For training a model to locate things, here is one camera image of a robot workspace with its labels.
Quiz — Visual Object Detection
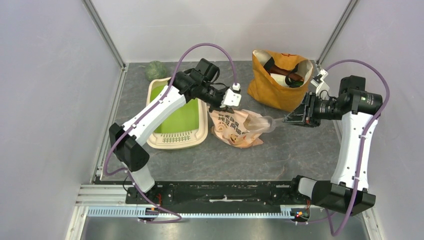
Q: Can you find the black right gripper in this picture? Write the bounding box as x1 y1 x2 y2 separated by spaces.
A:
283 91 344 128

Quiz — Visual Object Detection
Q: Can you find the clear plastic scoop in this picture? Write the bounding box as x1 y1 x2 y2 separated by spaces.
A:
243 116 287 133

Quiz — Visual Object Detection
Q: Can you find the cream green litter box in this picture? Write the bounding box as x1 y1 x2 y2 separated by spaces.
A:
146 98 209 150

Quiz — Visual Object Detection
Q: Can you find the pink cat litter bag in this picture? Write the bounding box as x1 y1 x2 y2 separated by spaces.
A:
209 109 264 149

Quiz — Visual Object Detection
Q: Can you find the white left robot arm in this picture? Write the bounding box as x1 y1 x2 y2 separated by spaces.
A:
109 58 228 204

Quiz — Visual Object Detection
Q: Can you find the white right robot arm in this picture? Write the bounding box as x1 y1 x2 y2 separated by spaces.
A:
283 75 384 216

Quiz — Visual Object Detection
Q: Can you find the orange paper bag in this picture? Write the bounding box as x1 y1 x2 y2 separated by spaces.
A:
247 49 313 112

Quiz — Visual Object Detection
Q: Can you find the green fuzzy ball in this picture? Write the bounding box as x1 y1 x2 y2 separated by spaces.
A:
144 60 169 82

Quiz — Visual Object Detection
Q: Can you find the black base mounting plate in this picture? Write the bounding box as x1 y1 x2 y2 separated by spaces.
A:
124 180 313 216

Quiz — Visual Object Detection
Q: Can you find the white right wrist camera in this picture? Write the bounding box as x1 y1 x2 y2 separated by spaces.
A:
311 69 330 100

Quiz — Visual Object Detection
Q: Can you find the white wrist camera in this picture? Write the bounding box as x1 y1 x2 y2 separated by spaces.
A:
221 83 242 107
311 69 330 100

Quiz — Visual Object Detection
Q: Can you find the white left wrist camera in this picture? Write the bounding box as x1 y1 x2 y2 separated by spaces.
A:
221 83 242 107

